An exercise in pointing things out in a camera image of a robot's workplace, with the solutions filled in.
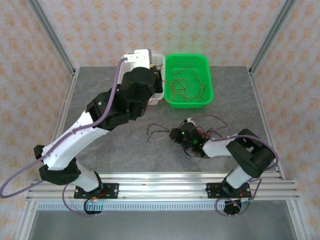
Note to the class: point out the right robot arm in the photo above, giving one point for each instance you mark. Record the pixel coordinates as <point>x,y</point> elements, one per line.
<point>252,155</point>

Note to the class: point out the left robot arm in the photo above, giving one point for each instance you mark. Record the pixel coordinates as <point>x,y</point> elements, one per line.
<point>67,145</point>

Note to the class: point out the white plastic basket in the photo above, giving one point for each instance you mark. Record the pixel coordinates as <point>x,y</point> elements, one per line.
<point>157,58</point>

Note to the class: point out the green plastic basket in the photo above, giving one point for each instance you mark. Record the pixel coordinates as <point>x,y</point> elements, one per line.
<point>187,103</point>

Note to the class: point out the grey metal lower panel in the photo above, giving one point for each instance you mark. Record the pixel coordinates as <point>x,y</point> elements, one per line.
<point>160,225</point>

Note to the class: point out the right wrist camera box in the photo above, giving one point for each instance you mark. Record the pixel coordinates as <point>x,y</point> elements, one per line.
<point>190,121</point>

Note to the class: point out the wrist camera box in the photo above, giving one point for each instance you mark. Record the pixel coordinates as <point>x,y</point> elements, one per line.
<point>190,121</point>
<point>140,56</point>

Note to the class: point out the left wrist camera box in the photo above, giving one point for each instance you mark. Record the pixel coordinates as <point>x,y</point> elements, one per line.
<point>140,56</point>

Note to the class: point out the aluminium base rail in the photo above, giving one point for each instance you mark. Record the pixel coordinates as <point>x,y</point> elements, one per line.
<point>160,187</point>

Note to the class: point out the aluminium table side rail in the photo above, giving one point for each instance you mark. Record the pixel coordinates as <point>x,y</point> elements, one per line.
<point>67,100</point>
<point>260,105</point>

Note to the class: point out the aluminium corner post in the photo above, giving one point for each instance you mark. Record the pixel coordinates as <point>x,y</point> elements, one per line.
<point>50,35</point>
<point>272,35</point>

